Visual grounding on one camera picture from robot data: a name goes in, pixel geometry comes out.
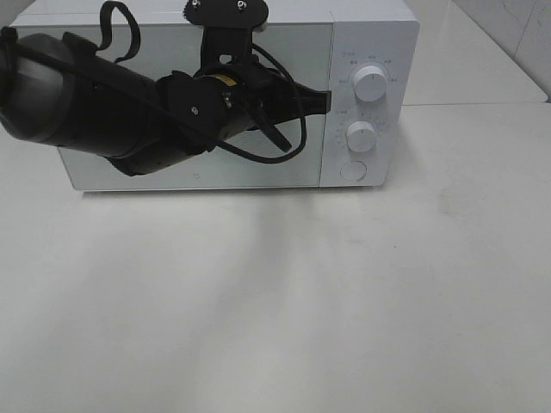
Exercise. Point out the upper white power knob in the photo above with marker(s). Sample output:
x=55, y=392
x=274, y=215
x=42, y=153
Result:
x=369, y=82

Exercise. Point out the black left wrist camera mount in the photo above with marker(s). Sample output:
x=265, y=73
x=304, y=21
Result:
x=228, y=27

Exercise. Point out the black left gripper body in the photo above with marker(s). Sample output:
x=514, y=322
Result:
x=219, y=105

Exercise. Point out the round white door button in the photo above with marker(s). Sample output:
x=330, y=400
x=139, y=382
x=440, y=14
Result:
x=354, y=171

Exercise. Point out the lower white timer knob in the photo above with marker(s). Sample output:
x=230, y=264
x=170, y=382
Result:
x=361, y=136

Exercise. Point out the white microwave oven body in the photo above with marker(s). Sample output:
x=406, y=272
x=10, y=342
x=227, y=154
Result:
x=364, y=32

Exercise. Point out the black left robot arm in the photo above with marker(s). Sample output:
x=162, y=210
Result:
x=60, y=92

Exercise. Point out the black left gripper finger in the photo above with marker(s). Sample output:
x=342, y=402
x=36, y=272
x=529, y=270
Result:
x=312, y=102
x=266, y=126

